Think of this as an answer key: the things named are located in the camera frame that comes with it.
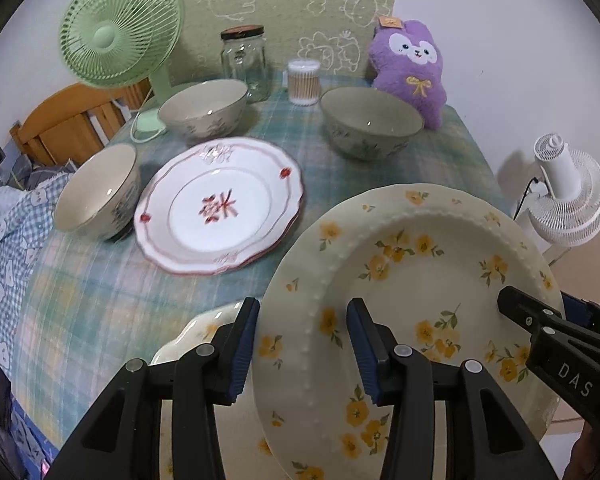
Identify wooden chair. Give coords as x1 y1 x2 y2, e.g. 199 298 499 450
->
10 77 153 168

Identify green printed wall mat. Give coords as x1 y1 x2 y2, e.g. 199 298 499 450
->
172 0 401 86

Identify plaid tablecloth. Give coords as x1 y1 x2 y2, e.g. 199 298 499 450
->
17 72 516 451

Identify green desk fan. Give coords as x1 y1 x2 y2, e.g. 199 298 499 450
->
59 0 186 143

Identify blue gingham bedding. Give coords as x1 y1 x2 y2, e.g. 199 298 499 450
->
0 160 76 461

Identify glass jar with dark lid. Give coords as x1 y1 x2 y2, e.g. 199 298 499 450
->
220 26 272 103

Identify yellow floral plate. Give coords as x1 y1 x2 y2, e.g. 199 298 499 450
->
150 302 281 480
250 184 566 480

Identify cotton swab container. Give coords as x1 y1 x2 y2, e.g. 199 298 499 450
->
286 59 323 107

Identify cream floral bowl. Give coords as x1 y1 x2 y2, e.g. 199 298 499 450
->
158 79 249 143
320 87 426 162
52 144 142 241

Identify purple bunny plush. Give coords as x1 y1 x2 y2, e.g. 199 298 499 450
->
370 17 448 131

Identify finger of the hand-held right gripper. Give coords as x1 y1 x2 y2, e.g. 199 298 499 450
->
562 295 600 341
497 285 566 336

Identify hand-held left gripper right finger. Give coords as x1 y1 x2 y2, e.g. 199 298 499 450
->
346 297 556 480

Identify white fan cord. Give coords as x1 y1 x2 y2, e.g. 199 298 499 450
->
129 120 163 143

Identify white fan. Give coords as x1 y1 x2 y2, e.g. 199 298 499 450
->
527 132 600 247

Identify black power cable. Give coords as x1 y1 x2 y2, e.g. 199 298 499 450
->
512 177 548 221

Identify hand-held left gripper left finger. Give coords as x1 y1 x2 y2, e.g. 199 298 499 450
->
45 297 261 480

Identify red floral plate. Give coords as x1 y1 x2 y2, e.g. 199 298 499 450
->
220 180 306 273
134 137 305 276

